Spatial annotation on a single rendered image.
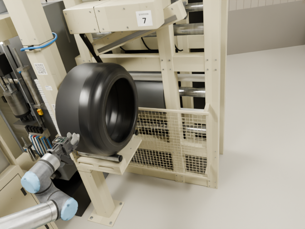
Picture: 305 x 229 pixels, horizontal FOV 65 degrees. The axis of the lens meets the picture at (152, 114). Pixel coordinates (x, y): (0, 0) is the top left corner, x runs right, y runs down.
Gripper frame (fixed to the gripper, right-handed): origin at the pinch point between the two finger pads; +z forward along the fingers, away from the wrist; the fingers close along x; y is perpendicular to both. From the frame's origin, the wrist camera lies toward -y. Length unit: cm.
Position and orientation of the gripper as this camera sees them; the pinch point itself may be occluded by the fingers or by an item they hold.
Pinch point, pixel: (77, 136)
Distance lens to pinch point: 139.9
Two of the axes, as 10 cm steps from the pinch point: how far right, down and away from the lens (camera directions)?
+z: 3.3, -5.6, 7.6
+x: -9.3, -0.7, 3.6
